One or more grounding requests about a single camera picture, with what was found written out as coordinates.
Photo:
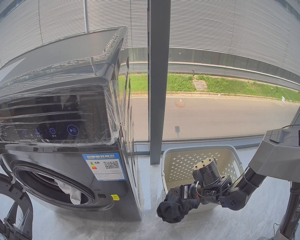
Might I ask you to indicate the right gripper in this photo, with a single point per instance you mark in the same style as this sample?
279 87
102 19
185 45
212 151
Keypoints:
185 191

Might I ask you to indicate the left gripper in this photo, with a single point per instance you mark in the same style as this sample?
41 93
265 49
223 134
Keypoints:
5 230

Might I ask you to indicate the black garment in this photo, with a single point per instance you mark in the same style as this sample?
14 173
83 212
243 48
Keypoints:
172 209

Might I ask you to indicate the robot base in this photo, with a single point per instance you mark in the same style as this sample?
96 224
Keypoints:
289 220

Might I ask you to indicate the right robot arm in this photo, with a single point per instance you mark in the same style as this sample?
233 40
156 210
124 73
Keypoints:
269 154

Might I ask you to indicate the washing machine door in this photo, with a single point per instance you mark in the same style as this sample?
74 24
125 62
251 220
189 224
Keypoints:
25 201

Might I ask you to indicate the cream laundry basket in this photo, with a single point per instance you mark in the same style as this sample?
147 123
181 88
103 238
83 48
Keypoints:
187 161

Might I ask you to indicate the grey washing machine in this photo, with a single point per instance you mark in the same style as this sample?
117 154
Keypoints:
70 98

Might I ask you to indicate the white garment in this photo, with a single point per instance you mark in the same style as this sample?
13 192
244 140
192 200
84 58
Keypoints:
73 195

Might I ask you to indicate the window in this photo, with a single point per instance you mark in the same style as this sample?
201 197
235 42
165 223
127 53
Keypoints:
159 70

